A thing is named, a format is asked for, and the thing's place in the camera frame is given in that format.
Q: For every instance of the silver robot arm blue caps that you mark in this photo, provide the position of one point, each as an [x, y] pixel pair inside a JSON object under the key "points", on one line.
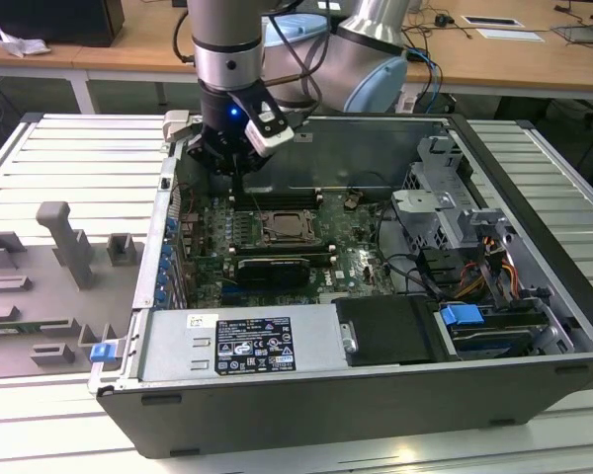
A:
{"points": [[227, 29]]}

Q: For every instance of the black RAM slot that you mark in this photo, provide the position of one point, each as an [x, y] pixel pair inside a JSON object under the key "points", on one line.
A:
{"points": [[321, 252], [286, 201], [321, 256], [286, 192], [321, 248], [321, 244], [286, 196], [286, 206]]}

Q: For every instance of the CPU socket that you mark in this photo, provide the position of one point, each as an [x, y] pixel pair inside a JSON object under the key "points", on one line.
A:
{"points": [[263, 239]]}

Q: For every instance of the white case label sticker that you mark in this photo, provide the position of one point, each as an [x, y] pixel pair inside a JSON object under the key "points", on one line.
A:
{"points": [[302, 136]]}

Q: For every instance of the light wooden desk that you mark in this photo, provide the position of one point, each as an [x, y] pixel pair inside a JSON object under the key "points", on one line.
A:
{"points": [[128, 49]]}

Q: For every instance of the black graphics card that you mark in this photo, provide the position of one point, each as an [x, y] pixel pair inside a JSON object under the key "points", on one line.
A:
{"points": [[272, 271]]}

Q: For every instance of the small white box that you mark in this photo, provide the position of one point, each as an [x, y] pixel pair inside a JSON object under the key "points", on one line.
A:
{"points": [[406, 102]]}

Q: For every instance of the small white barcode sticker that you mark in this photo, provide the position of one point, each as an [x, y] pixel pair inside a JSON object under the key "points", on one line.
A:
{"points": [[201, 322]]}

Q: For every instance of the black desktop computer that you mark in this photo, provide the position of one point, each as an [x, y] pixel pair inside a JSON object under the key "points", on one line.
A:
{"points": [[54, 20]]}

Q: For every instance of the silver finned chipset heatsink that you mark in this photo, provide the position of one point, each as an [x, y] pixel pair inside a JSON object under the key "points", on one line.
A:
{"points": [[365, 261]]}

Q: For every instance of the green motherboard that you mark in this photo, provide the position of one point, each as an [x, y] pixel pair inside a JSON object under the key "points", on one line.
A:
{"points": [[356, 284]]}

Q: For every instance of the crumpled white paper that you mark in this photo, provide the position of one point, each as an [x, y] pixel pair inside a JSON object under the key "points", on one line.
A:
{"points": [[22, 43]]}

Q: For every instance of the black power supply label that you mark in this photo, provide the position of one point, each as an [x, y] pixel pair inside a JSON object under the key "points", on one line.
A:
{"points": [[254, 345]]}

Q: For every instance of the grey metal power supply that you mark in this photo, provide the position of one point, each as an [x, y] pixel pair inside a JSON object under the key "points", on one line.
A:
{"points": [[178, 345]]}

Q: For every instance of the grey metal disk bay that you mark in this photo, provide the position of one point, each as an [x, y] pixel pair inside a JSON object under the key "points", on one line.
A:
{"points": [[425, 212]]}

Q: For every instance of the grey parts rack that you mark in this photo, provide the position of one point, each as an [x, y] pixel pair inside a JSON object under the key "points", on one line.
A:
{"points": [[29, 296]]}

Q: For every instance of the blue plastic case latch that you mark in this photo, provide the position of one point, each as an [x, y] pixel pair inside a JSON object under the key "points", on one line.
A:
{"points": [[102, 353]]}

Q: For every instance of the black plastic shroud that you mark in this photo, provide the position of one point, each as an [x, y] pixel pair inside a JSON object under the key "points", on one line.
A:
{"points": [[390, 331]]}

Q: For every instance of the green RAM stick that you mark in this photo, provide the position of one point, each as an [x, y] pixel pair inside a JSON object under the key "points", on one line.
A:
{"points": [[25, 326]]}

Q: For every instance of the hard disk in blue carrier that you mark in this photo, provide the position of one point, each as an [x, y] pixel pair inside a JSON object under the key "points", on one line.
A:
{"points": [[459, 315]]}

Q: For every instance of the white paper sheet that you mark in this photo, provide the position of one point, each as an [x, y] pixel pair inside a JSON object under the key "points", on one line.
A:
{"points": [[510, 35]]}

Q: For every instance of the black open PC case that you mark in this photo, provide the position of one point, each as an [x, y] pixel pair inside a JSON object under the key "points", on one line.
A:
{"points": [[326, 419]]}

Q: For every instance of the clear glass pad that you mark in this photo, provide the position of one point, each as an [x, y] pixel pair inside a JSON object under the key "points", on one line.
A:
{"points": [[583, 35]]}

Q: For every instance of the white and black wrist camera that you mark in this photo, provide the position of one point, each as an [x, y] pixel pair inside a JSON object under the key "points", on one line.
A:
{"points": [[269, 133]]}

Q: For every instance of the grey metal drive bracket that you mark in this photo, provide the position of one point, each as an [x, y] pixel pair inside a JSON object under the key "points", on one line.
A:
{"points": [[489, 217]]}

